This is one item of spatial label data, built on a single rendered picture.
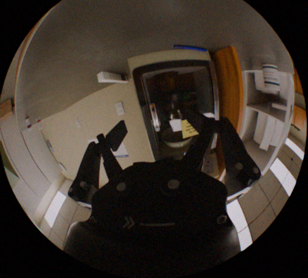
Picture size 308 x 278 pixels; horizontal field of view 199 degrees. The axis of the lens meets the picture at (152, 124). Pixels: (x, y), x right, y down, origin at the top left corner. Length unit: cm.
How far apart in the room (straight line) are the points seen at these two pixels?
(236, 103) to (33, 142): 316
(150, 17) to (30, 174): 298
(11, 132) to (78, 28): 281
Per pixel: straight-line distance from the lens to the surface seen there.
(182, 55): 36
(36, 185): 298
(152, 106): 26
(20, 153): 286
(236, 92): 39
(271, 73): 71
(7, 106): 266
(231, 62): 40
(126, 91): 78
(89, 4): 16
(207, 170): 48
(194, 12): 21
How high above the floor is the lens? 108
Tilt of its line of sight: 21 degrees up
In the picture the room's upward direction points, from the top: 167 degrees clockwise
